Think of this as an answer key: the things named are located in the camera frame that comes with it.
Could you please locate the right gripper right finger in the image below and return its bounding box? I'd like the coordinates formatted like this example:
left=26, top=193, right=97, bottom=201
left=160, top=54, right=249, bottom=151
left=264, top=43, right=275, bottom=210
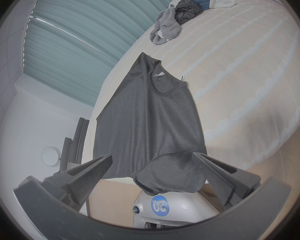
left=191, top=152, right=261, bottom=212

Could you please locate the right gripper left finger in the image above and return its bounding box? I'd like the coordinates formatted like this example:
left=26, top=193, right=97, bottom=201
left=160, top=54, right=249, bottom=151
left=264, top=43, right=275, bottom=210
left=43, top=154, right=113, bottom=207

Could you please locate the black T-shirt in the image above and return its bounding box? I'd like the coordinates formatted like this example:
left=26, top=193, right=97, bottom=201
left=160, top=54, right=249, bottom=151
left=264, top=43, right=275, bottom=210
left=92, top=52, right=208, bottom=194

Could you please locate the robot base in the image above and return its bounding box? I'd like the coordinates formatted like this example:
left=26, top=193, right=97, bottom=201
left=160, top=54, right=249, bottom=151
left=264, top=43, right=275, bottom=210
left=132, top=189, right=220, bottom=231

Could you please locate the bed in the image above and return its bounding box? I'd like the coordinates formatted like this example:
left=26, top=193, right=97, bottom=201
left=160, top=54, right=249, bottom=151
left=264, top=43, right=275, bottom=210
left=86, top=0, right=300, bottom=184

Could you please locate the black chest of drawers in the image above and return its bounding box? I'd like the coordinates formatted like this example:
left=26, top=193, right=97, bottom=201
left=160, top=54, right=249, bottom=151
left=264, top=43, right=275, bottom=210
left=61, top=118, right=90, bottom=171

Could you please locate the round white mirror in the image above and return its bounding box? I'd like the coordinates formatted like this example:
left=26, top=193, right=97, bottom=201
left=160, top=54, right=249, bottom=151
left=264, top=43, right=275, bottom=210
left=41, top=146, right=60, bottom=167

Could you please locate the blue-green curtain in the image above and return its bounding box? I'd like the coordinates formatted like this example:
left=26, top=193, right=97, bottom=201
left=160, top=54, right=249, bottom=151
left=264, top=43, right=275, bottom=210
left=22, top=19, right=120, bottom=107
left=32, top=0, right=180, bottom=62

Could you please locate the grey garment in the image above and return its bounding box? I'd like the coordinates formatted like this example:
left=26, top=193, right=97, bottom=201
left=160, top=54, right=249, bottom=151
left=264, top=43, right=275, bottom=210
left=150, top=5, right=182, bottom=45

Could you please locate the black patterned garment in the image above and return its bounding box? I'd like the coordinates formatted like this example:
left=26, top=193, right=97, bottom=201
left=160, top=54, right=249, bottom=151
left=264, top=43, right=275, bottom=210
left=174, top=0, right=204, bottom=26

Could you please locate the dark blue garment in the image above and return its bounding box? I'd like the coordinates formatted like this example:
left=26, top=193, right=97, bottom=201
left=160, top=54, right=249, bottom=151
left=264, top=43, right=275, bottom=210
left=190, top=0, right=212, bottom=11

